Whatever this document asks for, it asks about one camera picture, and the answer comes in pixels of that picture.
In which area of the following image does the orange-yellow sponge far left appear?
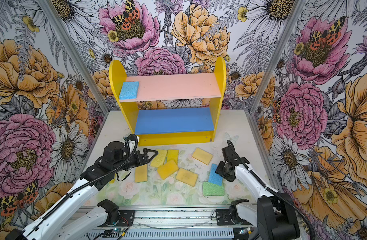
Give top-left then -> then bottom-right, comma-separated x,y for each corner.
134,164 -> 148,183

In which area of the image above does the blue sponge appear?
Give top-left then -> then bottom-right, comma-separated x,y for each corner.
119,81 -> 139,100
208,164 -> 223,186

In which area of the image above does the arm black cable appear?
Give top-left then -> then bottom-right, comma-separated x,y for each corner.
227,139 -> 316,240
40,133 -> 139,223

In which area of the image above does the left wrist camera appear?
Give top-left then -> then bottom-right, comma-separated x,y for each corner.
129,136 -> 139,151

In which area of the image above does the orange-yellow sponge centre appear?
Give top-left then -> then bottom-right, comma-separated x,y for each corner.
176,168 -> 198,187

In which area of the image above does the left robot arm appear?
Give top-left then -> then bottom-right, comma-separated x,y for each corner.
5,141 -> 158,240

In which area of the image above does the pale yellow textured sponge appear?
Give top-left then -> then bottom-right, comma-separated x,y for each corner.
150,149 -> 167,168

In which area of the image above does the thick yellow sponge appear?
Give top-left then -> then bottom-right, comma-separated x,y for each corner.
157,160 -> 179,180

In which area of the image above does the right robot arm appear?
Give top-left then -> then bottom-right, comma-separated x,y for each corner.
216,141 -> 301,240

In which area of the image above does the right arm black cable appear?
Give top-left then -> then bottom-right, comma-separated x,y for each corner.
227,139 -> 316,240

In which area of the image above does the orange-yellow sponge near shelf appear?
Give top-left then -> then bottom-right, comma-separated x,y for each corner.
192,148 -> 214,165

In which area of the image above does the bright yellow small sponge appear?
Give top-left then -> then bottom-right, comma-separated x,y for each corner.
166,149 -> 179,165

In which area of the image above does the floral table mat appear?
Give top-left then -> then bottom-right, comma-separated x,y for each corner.
84,144 -> 255,207

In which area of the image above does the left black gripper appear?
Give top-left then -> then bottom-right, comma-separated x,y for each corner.
113,148 -> 158,172

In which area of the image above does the small yellow sponge at left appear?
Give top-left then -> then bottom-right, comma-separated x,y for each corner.
109,176 -> 116,184

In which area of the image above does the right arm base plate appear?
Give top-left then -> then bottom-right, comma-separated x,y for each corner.
216,209 -> 250,226

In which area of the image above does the yellow shelf with coloured boards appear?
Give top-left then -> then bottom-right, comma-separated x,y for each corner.
109,57 -> 227,146

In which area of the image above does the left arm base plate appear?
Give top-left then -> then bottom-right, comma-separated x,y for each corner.
105,210 -> 135,227

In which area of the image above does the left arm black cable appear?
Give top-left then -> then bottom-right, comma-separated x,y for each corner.
40,133 -> 139,223

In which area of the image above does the green sponge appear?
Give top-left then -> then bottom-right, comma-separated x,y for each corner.
202,182 -> 225,197

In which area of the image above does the aluminium front rail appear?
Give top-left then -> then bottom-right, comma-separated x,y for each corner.
45,205 -> 304,240

